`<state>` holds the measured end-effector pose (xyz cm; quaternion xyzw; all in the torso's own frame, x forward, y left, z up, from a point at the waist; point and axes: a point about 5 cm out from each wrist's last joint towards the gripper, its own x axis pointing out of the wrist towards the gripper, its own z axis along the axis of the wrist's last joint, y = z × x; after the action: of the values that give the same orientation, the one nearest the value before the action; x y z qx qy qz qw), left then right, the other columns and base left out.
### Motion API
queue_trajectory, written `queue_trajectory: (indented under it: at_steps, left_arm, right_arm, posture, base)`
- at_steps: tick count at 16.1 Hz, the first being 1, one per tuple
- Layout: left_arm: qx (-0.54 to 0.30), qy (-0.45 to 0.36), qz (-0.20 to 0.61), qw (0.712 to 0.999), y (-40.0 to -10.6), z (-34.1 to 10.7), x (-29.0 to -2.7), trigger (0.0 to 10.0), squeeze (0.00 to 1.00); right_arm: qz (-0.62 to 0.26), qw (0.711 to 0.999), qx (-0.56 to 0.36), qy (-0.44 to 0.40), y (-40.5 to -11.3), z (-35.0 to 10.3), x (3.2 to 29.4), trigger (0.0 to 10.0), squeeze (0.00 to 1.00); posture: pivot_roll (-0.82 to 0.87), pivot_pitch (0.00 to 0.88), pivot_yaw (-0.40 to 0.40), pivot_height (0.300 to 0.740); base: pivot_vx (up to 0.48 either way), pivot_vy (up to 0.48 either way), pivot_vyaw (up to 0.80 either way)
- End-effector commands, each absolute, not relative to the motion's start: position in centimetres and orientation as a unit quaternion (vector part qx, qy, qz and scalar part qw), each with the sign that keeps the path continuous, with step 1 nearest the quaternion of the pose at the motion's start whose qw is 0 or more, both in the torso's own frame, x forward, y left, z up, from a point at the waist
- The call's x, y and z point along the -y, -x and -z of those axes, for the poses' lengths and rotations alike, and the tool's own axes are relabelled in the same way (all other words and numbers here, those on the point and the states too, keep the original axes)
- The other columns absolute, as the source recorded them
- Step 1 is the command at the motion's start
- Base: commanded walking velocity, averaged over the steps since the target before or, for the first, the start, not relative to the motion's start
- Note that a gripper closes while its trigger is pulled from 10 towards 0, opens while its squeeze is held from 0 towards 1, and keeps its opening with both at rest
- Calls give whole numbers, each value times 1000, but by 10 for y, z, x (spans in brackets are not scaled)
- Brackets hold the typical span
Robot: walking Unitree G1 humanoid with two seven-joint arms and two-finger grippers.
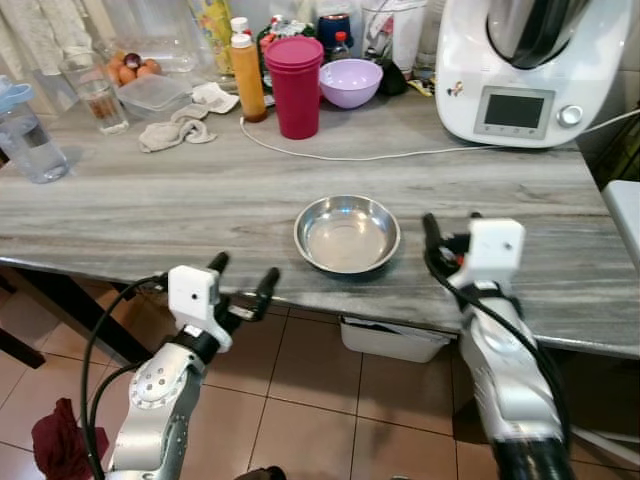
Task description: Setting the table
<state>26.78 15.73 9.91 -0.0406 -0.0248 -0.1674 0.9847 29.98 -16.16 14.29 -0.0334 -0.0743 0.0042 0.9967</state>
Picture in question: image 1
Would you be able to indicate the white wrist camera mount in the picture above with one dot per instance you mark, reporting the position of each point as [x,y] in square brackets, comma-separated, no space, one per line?
[495,250]
[192,292]

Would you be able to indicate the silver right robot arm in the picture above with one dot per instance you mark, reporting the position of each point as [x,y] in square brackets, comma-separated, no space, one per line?
[510,385]

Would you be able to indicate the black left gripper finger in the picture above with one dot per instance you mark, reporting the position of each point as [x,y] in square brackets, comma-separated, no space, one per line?
[217,263]
[266,285]

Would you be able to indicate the white appliance top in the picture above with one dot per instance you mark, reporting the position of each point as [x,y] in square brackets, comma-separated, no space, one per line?
[625,215]

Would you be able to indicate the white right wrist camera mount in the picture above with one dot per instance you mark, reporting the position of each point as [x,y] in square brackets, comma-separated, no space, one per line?
[495,250]

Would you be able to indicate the round steel bowl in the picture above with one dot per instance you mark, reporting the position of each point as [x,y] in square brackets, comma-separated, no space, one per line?
[347,236]

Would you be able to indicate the clear plastic food container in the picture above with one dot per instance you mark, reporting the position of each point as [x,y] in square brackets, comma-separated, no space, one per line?
[155,97]

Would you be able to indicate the dark red cloth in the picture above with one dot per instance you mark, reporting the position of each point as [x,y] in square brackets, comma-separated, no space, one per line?
[60,440]

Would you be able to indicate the white kitchen cooking machine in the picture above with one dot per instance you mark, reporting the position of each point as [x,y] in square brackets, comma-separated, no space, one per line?
[520,80]

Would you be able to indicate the yellow printed packet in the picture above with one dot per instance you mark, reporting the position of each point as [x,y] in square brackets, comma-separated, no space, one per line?
[215,30]

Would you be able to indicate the clear water bottle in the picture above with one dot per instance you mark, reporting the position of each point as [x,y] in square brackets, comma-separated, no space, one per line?
[30,145]

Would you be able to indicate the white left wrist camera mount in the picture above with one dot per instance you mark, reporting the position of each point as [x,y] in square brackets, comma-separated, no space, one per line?
[192,292]

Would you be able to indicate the magenta lidded plastic tumbler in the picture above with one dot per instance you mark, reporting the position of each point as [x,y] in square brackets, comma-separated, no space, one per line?
[295,95]

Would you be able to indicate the white capped bottle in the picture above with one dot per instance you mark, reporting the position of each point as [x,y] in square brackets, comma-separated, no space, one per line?
[240,26]

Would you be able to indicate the white plastic tub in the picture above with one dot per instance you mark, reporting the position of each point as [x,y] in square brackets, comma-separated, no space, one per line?
[395,340]

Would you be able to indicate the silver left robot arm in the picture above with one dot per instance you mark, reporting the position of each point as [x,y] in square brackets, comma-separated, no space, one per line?
[155,400]

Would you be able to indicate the white crumpled cloth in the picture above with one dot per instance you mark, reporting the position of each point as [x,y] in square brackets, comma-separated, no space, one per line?
[216,98]

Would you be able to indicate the bowl of brown eggs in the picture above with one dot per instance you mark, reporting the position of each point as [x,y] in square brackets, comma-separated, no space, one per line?
[135,68]

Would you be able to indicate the dark robot foot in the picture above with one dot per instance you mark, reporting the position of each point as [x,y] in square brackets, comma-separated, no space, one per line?
[260,473]

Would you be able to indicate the clear drinking glass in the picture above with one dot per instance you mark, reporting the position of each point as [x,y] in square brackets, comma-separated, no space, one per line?
[100,100]

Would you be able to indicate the lilac plastic bowl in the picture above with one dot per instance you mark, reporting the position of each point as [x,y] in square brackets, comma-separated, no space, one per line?
[351,85]

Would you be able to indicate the grey crumpled cloth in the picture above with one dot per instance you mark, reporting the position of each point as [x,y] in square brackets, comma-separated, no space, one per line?
[168,135]

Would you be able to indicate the orange juice bottle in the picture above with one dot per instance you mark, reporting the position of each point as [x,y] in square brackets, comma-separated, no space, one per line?
[248,88]

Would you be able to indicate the dark blue cup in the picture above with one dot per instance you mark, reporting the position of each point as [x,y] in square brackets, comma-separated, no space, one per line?
[335,28]

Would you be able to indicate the clear measuring jug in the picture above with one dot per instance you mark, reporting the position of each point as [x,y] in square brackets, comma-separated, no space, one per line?
[393,35]

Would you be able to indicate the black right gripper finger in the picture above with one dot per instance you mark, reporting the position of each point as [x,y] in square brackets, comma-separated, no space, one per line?
[475,215]
[433,235]

